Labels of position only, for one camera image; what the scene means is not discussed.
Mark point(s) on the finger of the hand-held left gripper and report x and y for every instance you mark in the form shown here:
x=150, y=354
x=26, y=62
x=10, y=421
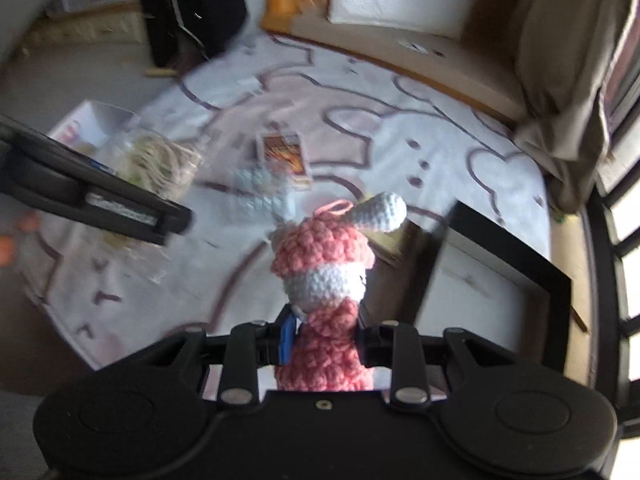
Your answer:
x=174, y=222

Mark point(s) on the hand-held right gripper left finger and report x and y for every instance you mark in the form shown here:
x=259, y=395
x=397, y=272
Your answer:
x=286, y=342

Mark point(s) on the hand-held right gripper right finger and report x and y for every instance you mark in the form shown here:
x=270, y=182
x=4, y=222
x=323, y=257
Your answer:
x=375, y=352

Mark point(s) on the clear plastic nail case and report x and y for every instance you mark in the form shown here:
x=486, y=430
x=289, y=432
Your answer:
x=260, y=207

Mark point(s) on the silver blister pack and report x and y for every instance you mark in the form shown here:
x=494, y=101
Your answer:
x=252, y=179

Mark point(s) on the pink white crochet doll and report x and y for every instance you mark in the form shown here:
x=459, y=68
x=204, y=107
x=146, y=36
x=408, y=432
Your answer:
x=320, y=255

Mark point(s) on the red playing card box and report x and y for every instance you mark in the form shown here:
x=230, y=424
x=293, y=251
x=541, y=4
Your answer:
x=282, y=157

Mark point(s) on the black storage box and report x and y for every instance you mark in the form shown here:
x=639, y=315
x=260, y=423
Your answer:
x=500, y=252

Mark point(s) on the person's left hand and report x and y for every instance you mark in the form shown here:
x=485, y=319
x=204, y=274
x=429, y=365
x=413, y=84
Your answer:
x=27, y=221

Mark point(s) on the white carton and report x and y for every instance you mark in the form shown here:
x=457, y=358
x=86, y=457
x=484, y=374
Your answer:
x=85, y=125

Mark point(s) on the bear print bedsheet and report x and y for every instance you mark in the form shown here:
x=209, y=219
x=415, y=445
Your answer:
x=350, y=125

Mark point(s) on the black clothing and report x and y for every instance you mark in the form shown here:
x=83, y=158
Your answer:
x=190, y=10

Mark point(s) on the small green yellow trinket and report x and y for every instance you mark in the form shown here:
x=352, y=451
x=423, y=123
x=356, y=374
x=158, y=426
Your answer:
x=559, y=217

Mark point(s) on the black window bars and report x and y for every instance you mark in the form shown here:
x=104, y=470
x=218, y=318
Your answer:
x=600, y=260

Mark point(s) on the brown cushion mat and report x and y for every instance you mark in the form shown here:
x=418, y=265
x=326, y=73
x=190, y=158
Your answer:
x=380, y=55

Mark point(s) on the beige curtain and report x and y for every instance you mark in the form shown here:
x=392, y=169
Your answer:
x=565, y=85

